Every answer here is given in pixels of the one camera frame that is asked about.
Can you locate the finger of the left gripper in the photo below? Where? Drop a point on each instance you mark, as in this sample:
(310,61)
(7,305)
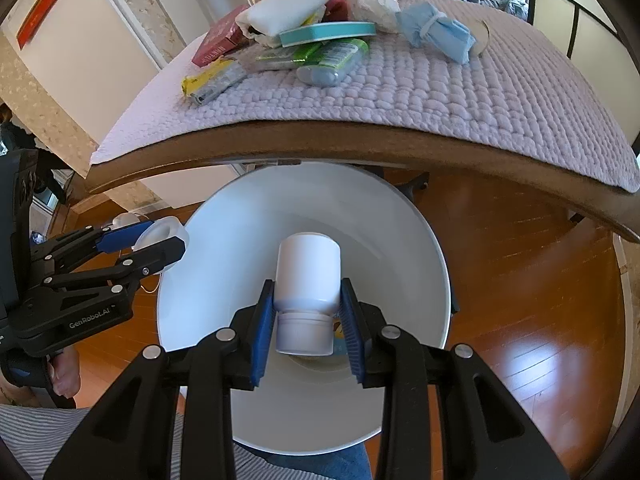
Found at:
(89,242)
(126,272)

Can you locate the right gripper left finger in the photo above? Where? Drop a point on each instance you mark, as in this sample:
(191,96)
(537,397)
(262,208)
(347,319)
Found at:
(129,433)

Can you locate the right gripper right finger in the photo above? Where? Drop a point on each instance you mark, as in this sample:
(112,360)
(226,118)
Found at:
(485,432)

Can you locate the clear plastic cup lid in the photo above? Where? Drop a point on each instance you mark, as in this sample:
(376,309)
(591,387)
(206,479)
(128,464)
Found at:
(161,230)

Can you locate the yellow tissue pack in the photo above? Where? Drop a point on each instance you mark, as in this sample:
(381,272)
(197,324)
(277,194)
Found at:
(219,76)

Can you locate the white plastic bottle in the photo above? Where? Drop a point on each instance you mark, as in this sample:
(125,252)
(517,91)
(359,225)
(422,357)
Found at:
(307,294)

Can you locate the pink medicine box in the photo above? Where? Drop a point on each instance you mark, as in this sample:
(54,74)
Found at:
(223,36)

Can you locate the white cloth pouch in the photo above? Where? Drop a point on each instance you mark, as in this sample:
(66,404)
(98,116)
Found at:
(265,20)

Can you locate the white tissue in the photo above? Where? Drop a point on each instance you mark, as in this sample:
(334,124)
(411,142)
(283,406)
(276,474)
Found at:
(380,12)

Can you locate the blue face mask bundle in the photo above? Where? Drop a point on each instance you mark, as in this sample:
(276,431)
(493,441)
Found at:
(425,25)

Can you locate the white trash bin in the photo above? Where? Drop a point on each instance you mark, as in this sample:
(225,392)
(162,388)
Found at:
(306,227)

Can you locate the person left hand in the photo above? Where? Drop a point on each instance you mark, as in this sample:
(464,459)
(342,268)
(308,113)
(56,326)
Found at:
(65,372)

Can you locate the brown wooden table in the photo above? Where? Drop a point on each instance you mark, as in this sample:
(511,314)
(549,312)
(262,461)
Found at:
(367,144)

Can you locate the teal flat tin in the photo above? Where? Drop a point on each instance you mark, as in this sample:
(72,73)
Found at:
(326,32)

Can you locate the red round object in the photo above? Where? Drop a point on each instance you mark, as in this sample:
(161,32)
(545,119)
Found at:
(336,11)

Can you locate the lavender quilted blanket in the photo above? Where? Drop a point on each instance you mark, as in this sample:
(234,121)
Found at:
(522,95)

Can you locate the shoji sliding screen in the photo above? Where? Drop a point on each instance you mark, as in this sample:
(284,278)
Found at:
(587,36)

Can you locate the red wall poster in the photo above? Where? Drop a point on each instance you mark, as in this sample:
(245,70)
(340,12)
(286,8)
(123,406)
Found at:
(33,20)

